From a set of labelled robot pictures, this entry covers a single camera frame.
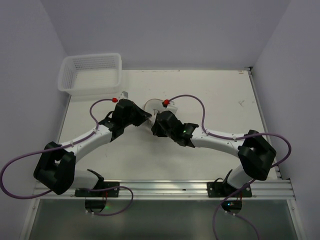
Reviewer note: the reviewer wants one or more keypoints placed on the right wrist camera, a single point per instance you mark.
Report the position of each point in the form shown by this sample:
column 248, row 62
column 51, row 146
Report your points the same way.
column 169, row 105

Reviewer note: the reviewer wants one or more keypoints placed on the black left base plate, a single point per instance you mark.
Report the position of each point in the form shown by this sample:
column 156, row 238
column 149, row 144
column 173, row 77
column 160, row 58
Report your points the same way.
column 105, row 189

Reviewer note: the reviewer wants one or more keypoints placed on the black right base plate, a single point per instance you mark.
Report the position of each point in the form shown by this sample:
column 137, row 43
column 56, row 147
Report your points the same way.
column 219, row 189

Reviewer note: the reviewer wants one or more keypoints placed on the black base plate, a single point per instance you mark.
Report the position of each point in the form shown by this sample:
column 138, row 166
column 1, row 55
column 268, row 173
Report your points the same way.
column 219, row 189
column 105, row 189

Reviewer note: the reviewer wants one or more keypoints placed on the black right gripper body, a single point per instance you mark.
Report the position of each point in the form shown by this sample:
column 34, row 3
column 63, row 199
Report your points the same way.
column 160, row 124

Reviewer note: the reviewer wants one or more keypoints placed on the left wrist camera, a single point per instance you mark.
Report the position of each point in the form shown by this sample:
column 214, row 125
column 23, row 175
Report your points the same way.
column 123, row 95

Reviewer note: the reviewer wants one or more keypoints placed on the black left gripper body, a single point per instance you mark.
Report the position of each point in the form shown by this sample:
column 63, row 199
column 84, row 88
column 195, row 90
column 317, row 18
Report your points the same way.
column 136, row 116

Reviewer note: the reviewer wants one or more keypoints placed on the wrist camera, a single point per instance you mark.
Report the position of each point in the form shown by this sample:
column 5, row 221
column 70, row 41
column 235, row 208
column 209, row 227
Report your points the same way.
column 169, row 105
column 123, row 95

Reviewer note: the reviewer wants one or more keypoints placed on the aluminium mounting rail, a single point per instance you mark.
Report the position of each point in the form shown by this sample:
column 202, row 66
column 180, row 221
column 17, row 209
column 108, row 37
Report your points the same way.
column 199, row 190

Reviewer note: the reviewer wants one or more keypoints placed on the white plastic basket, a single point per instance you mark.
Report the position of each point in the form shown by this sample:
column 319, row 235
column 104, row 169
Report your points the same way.
column 90, row 74

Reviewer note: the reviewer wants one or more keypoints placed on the white mesh laundry bag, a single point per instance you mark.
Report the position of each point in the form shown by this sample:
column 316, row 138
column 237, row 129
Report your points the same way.
column 154, row 107

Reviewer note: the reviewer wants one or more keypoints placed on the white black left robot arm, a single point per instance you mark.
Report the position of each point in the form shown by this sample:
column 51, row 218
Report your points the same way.
column 56, row 168

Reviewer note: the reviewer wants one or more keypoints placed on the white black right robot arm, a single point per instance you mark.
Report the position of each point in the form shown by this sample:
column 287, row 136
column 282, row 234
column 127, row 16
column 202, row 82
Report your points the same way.
column 256, row 155

